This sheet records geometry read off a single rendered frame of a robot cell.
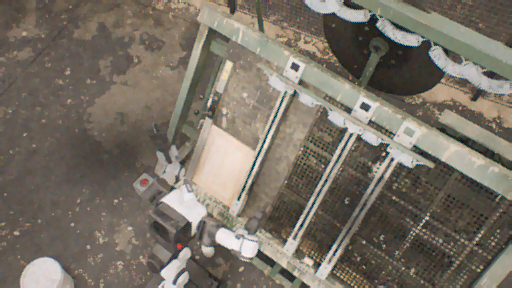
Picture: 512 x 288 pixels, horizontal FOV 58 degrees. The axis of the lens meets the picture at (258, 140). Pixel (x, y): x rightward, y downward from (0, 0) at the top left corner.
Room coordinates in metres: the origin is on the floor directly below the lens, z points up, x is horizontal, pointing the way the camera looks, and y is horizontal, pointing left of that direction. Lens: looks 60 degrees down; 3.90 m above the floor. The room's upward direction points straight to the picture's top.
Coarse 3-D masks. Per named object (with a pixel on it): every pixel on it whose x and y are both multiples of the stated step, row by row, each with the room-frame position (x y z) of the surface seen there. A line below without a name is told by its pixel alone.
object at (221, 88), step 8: (232, 64) 1.83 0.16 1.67; (232, 72) 1.81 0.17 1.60; (224, 80) 1.78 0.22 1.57; (216, 88) 1.76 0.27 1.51; (224, 88) 1.75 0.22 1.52; (216, 112) 1.67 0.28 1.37; (208, 120) 1.63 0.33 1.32; (208, 128) 1.60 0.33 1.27; (200, 136) 1.58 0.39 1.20; (200, 144) 1.54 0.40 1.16; (200, 152) 1.50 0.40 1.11; (192, 160) 1.48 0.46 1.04; (192, 168) 1.44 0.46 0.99; (192, 176) 1.41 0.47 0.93
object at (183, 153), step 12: (384, 132) 1.87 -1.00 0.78; (192, 144) 1.75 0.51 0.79; (180, 156) 1.64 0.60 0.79; (336, 192) 1.39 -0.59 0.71; (276, 228) 1.15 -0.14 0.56; (312, 228) 1.25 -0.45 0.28; (384, 228) 1.11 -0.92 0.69; (396, 228) 1.11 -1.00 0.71; (324, 240) 1.15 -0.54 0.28; (468, 240) 1.02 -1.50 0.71; (420, 252) 0.94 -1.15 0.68; (444, 252) 0.93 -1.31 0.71; (252, 264) 0.99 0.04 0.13; (264, 264) 0.98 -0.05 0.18; (276, 276) 0.88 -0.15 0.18
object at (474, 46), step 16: (256, 0) 2.44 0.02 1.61; (352, 0) 1.90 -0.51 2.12; (368, 0) 1.85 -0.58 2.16; (384, 0) 1.82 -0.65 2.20; (400, 0) 1.82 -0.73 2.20; (384, 16) 1.79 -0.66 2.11; (400, 16) 1.74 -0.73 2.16; (416, 16) 1.70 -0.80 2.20; (432, 16) 1.70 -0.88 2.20; (416, 32) 1.68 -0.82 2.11; (432, 32) 1.63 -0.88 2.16; (448, 32) 1.60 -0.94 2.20; (464, 32) 1.60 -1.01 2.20; (448, 48) 1.57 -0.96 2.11; (464, 48) 1.53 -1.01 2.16; (480, 48) 1.50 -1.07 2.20; (496, 48) 1.50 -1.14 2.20; (368, 64) 1.79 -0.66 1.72; (480, 64) 1.47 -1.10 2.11; (496, 64) 1.43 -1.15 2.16; (368, 80) 1.74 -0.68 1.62
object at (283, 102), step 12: (288, 72) 1.63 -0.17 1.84; (300, 72) 1.61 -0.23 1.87; (288, 84) 1.58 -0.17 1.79; (288, 96) 1.56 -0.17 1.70; (276, 108) 1.53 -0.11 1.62; (276, 120) 1.48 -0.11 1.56; (264, 132) 1.45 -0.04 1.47; (276, 132) 1.47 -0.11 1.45; (264, 144) 1.40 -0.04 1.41; (264, 156) 1.37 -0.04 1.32; (252, 168) 1.32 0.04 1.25; (252, 180) 1.26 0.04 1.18; (240, 192) 1.22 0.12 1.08; (240, 204) 1.16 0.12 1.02
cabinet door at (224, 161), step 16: (208, 144) 1.54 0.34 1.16; (224, 144) 1.51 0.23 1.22; (240, 144) 1.47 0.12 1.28; (208, 160) 1.46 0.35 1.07; (224, 160) 1.43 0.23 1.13; (240, 160) 1.40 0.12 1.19; (208, 176) 1.38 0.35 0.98; (224, 176) 1.35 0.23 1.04; (240, 176) 1.32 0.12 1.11; (224, 192) 1.27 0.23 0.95
